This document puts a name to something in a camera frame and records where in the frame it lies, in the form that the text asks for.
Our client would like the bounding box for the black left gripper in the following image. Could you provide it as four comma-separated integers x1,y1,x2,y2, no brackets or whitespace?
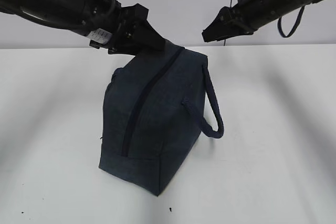
82,0,166,54

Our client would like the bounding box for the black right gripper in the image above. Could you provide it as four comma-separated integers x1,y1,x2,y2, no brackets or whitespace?
202,0,259,42

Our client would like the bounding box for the dark navy lunch bag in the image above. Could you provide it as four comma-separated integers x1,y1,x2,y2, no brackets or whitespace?
99,41,224,196

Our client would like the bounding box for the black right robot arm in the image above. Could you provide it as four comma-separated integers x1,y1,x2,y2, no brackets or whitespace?
202,0,323,42

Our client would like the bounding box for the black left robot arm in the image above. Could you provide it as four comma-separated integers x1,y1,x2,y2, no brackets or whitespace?
1,0,166,55

